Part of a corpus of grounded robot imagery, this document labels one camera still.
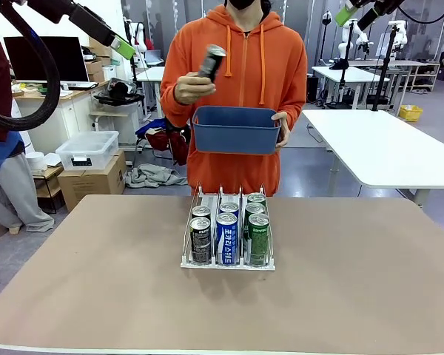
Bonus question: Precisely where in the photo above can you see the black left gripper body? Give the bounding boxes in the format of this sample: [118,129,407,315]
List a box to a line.
[68,3,117,47]

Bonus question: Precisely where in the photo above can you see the black can blue logo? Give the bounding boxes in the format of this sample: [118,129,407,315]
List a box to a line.
[198,44,227,81]

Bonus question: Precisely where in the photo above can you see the blue plastic bin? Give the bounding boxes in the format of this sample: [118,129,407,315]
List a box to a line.
[192,106,282,155]

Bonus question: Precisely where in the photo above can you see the dark green textured can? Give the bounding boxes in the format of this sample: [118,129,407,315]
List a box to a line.
[247,213,271,267]

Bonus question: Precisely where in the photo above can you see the orange right forearm sleeve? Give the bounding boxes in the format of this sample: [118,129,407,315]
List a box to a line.
[159,79,188,119]

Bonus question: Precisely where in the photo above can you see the orange left forearm sleeve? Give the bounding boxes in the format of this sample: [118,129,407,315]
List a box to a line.
[280,98,308,127]

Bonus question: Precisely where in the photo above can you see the blue white beverage can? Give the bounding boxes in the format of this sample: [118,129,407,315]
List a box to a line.
[219,201,240,217]
[215,212,239,266]

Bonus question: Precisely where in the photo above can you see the person right hand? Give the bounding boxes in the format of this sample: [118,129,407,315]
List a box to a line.
[175,71,216,106]

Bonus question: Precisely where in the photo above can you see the person left hand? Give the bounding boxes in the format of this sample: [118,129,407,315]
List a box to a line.
[272,111,292,149]

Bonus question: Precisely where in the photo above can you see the stacked cardboard boxes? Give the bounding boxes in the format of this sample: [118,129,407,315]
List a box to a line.
[83,38,114,84]

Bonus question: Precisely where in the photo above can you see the white background table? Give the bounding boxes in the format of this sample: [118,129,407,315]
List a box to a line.
[135,66,167,123]
[312,65,380,108]

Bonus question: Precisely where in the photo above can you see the black computer monitor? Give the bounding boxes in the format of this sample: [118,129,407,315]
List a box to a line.
[3,36,90,84]

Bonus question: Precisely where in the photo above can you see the black tripod stand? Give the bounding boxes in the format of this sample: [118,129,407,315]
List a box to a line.
[371,24,399,112]
[329,20,357,109]

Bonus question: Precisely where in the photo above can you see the white desk wooden top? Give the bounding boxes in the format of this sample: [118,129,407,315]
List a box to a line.
[13,79,145,156]

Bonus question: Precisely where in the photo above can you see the blue cloth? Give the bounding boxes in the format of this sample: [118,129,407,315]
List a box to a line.
[135,118,169,138]

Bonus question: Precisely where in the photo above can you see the wooden shelf rack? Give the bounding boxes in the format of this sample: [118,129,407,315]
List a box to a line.
[391,61,440,93]

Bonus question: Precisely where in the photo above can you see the black face mask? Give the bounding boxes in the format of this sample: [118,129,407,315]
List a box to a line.
[227,0,258,11]

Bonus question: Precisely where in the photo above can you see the clear plastic storage box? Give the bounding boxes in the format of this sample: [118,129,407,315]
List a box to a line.
[55,131,120,172]

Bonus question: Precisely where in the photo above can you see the person in orange hoodie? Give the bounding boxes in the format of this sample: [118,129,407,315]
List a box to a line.
[159,0,308,197]

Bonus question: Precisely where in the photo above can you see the red cloth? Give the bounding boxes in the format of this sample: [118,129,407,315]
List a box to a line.
[145,127,189,166]

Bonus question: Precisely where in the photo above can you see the yellow plastic crate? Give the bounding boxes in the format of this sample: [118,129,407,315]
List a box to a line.
[398,105,424,123]

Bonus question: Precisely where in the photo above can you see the grey cloth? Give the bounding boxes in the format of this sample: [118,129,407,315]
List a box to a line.
[124,163,189,189]

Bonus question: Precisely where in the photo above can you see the large white table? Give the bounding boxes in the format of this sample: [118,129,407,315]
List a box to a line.
[301,109,444,206]

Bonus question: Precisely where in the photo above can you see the brown cardboard box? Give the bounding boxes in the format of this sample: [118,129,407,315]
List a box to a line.
[57,149,128,214]

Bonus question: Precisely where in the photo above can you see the white paper roll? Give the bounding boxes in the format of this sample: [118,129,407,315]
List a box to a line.
[25,152,47,173]

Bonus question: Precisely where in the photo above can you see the small wooden side shelf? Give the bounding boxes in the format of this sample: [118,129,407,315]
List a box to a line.
[31,166,66,215]

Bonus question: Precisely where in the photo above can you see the person in grey trousers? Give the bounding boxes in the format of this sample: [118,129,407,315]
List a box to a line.
[0,21,56,236]

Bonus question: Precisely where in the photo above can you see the black can silver lid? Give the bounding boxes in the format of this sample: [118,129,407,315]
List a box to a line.
[191,205,212,222]

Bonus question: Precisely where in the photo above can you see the black can white text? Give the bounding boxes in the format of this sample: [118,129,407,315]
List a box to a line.
[189,216,212,266]

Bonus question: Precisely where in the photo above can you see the thick black corrugated hose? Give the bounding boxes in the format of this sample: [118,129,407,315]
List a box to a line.
[0,0,62,132]

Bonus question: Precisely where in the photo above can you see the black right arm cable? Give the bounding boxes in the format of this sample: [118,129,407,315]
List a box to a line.
[395,0,444,24]

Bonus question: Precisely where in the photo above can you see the white wire can dispenser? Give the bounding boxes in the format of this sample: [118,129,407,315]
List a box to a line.
[180,180,277,272]

